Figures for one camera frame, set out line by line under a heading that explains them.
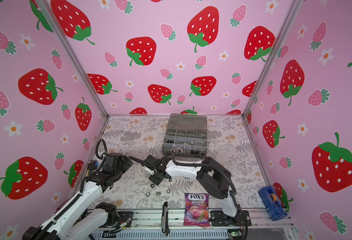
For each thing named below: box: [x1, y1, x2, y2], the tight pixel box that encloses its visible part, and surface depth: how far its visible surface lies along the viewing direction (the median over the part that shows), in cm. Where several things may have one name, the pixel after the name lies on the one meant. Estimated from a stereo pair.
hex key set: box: [86, 161, 99, 177], surface depth 93 cm
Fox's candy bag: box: [183, 193, 211, 227], surface depth 77 cm
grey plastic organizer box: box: [162, 113, 207, 161], surface depth 108 cm
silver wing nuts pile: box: [169, 147, 184, 154], surface depth 100 cm
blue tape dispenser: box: [258, 186, 288, 221], surface depth 76 cm
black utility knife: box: [161, 201, 170, 237], surface depth 75 cm
